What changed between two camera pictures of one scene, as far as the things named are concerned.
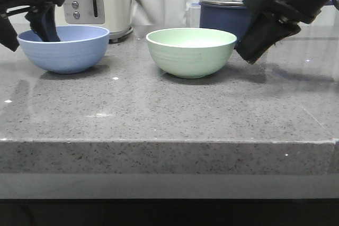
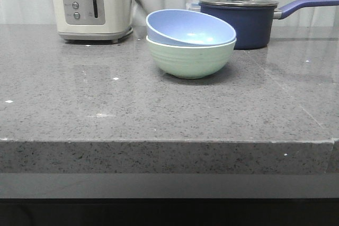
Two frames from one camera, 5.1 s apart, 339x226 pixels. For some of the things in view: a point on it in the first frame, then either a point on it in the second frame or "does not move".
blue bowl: [80, 47] -> [187, 27]
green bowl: [190, 52] does not move
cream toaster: [101, 0] does not move
